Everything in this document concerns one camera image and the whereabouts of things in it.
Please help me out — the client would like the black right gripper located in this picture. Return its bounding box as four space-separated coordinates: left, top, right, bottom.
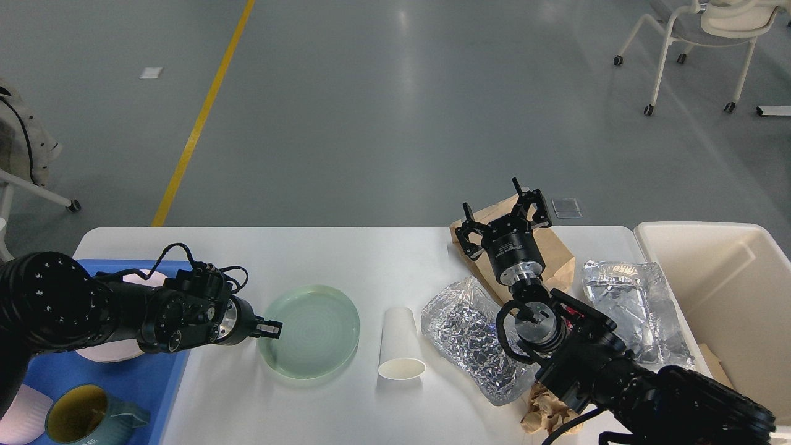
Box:
455 178 554 286

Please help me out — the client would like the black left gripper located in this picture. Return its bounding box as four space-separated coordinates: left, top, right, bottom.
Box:
218 296 283 345

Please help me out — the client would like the light green plate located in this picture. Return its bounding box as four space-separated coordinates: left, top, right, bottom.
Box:
257 284 360 380

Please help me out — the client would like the brown paper bag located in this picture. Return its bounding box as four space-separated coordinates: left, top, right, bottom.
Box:
449 194 576 306

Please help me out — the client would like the teal mug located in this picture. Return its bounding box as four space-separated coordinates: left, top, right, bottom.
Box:
44 385 151 444

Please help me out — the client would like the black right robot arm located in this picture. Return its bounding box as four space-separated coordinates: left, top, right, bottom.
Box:
454 178 776 444

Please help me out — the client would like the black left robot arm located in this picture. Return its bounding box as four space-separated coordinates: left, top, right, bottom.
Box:
1 244 282 412

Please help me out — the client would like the crumpled foil bag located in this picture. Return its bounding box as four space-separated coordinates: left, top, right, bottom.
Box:
420 276 538 406

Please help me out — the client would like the blue plastic tray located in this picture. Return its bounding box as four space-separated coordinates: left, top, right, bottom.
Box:
19 260 198 445

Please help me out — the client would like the white paper cup lying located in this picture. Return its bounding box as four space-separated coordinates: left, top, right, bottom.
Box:
378 307 426 381

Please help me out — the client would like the flat foil tray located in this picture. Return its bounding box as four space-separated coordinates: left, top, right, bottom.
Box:
582 260 695 371

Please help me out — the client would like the pink plate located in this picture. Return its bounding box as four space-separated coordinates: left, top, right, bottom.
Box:
76 271 167 363

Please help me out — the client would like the crumpled brown paper ball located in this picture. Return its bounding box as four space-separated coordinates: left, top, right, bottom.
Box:
520 382 580 434

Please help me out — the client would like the white plastic bin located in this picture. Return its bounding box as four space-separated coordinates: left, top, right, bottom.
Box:
635 222 790 438

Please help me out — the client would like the cardboard piece in bin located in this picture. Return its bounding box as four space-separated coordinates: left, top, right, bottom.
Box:
698 344 734 389

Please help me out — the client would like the pink cup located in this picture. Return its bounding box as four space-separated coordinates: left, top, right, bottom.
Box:
1 384 53 444

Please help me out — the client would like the white bar on floor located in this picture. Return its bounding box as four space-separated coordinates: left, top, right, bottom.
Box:
755 105 791 117

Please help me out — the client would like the white chair on wheels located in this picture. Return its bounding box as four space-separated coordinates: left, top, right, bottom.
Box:
613 1 789 116

